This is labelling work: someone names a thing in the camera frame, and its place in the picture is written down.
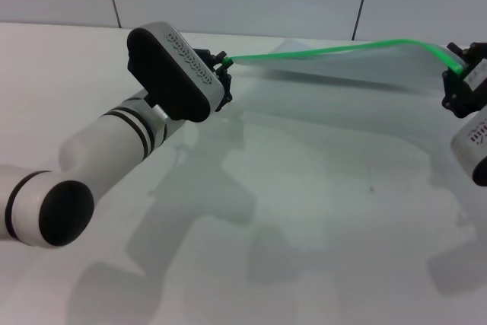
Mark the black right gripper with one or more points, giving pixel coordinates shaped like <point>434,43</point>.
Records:
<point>475,74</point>

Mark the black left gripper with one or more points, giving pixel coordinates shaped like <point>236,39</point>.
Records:
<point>207,56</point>

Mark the green zipper slider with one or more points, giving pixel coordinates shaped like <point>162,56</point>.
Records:
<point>227,61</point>

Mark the clear document bag green zipper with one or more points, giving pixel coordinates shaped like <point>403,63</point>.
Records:
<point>342,62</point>

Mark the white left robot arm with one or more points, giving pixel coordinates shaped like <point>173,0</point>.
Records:
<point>106,146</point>

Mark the grey black left wrist camera box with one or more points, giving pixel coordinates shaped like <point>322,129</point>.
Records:
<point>167,74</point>

